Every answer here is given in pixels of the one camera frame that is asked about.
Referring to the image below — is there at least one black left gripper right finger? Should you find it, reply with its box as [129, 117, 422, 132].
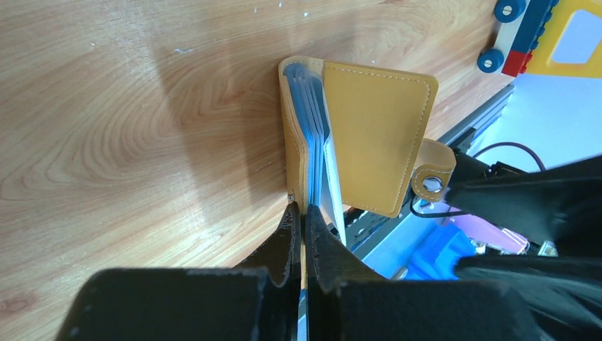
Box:
[305, 205, 541, 340]

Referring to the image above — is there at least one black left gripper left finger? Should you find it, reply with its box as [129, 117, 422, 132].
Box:
[57, 203, 301, 340]

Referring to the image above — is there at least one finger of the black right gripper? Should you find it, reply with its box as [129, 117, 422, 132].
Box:
[445, 156, 601, 256]
[454, 255, 601, 340]

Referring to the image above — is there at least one colourful toy block truck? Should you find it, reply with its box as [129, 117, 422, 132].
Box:
[476, 0, 601, 79]

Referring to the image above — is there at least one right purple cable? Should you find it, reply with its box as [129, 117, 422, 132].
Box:
[471, 141, 548, 173]

